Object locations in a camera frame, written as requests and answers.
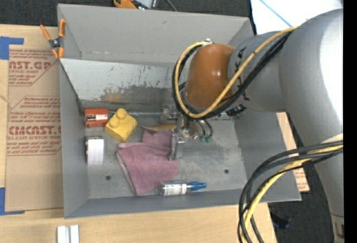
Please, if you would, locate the brown cardboard board, red print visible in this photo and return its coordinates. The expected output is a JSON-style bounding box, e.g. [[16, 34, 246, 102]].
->
[[0, 23, 311, 216]]

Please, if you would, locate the yellow toy building block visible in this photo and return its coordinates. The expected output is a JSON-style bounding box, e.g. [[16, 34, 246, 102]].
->
[[104, 108, 138, 143]]

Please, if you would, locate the tan flat piece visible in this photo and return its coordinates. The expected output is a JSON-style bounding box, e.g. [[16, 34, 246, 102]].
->
[[141, 123, 178, 133]]

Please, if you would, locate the pink cloth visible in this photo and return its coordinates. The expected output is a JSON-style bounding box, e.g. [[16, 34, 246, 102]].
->
[[115, 128, 181, 197]]

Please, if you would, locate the red flat box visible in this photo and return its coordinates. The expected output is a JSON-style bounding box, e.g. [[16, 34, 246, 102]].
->
[[84, 108, 109, 128]]

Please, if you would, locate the grey metal bin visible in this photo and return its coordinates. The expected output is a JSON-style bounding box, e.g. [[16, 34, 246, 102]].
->
[[57, 3, 303, 219]]

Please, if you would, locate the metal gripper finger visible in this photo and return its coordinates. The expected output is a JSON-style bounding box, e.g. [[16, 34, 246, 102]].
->
[[160, 106, 180, 126], [167, 133, 185, 161]]

